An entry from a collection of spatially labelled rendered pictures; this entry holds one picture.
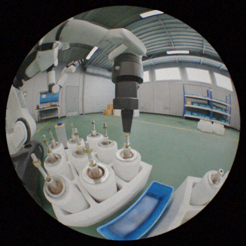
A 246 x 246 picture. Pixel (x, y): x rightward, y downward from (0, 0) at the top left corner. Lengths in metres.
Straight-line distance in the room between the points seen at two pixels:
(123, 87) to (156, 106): 5.14
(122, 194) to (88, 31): 0.41
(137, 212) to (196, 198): 0.24
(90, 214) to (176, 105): 5.12
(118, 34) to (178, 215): 0.45
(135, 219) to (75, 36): 0.59
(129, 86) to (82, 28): 0.19
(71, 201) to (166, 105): 5.18
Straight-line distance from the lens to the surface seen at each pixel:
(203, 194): 0.27
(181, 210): 0.27
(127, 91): 0.16
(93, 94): 5.70
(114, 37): 0.20
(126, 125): 0.19
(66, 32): 0.21
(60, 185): 0.21
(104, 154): 0.30
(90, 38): 0.21
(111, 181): 0.18
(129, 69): 0.18
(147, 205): 0.42
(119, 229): 0.40
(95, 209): 0.23
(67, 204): 0.19
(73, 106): 5.27
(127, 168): 0.22
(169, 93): 5.20
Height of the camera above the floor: 0.40
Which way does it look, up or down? 12 degrees down
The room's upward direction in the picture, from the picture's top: straight up
